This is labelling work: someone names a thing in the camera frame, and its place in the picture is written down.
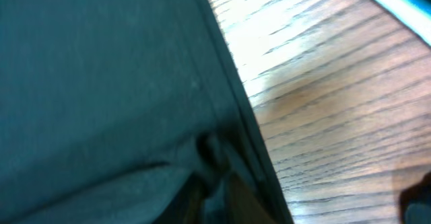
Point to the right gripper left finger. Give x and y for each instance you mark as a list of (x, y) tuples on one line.
[(185, 207)]

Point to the black garment with white logo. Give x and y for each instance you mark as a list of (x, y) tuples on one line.
[(414, 203)]

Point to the black t-shirt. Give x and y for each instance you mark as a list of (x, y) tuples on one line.
[(109, 106)]

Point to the light blue t-shirt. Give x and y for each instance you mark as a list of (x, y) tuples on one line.
[(415, 14)]

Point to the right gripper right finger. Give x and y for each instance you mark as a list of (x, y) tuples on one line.
[(243, 207)]

